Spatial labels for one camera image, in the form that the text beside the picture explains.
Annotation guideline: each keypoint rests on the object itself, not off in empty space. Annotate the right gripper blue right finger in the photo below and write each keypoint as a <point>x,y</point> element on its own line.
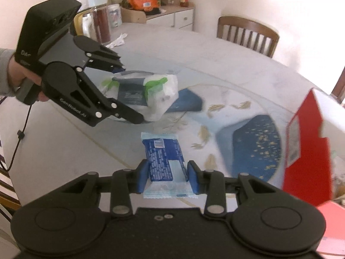
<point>210,183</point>

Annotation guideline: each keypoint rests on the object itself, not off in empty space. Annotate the red white cardboard box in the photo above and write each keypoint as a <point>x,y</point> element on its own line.
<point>314,164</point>

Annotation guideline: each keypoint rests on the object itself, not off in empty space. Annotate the white green wipes pack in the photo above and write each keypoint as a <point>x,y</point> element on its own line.
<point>150,94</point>

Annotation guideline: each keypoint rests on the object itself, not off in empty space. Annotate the glass jar brown contents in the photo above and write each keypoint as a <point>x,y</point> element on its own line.
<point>101,24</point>

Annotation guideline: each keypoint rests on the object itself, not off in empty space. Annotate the crumpled white tissue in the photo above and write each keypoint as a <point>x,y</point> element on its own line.
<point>117,42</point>

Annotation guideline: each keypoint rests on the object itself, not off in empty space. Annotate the blue white packet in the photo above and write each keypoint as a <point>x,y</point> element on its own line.
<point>168,177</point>

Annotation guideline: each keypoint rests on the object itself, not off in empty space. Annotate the white mug with picture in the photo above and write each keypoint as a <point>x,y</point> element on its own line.
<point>114,15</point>

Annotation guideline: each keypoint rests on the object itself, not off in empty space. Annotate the person left hand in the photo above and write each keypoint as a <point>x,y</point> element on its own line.
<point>17,74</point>

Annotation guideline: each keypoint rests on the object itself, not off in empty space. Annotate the wooden chair behind table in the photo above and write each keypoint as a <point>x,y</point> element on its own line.
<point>248,33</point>

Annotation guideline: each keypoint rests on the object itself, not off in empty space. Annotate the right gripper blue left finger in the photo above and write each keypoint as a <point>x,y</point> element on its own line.
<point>124,183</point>

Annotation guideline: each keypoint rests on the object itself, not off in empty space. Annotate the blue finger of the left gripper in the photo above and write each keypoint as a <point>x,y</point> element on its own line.
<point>100,107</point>
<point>99,56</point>

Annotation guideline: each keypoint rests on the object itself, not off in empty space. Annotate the white drawer sideboard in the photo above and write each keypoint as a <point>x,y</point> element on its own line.
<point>174,16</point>

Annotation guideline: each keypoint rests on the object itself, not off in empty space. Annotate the wooden chair right side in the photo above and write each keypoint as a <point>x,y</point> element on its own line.
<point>339,90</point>

